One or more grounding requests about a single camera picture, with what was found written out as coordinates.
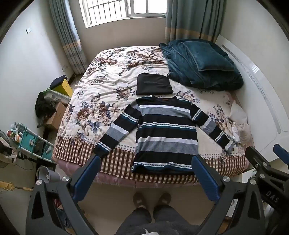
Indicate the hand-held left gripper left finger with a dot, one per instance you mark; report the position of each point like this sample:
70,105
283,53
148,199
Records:
88,174

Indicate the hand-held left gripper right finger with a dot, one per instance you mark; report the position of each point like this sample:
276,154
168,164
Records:
203,178

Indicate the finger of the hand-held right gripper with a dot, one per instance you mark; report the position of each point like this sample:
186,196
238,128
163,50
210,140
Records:
257,158
281,151

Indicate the striped knit sweater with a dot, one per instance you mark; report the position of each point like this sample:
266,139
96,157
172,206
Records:
167,135

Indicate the person's right brown slipper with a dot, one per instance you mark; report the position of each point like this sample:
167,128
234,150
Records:
163,198

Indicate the person's brown slipper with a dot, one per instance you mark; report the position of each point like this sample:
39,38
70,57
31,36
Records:
163,198
140,198

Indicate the white crumpled cloth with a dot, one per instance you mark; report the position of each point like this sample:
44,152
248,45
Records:
239,113

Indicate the person's left brown slipper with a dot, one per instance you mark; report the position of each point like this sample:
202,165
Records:
140,198

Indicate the white headboard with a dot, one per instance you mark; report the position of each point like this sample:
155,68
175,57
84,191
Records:
259,90

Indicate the cardboard box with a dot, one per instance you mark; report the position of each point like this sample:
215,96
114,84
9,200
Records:
56,115

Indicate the teal storage rack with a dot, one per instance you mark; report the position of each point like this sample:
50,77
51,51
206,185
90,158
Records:
29,140

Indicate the person's grey pants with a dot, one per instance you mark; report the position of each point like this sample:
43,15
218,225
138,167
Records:
140,219

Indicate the black cloth pile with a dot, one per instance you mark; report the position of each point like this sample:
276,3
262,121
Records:
45,105

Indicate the yellow box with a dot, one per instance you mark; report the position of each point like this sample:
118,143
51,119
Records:
65,88

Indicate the floral plush blanket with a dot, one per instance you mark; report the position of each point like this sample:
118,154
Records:
106,79

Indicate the dark round cushion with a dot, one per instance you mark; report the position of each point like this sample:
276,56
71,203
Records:
57,81

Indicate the black folded garment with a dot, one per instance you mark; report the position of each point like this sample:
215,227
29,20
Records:
153,84

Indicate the teal plush quilt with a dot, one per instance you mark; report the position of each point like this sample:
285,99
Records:
182,67

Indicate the teal pillow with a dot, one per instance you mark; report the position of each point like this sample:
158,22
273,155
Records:
207,56

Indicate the grey-blue curtain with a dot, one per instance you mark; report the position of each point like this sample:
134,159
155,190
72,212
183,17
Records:
67,34
192,18

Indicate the barred window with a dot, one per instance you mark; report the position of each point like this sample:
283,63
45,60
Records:
112,11

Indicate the white wall switch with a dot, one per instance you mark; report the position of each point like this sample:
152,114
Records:
28,30

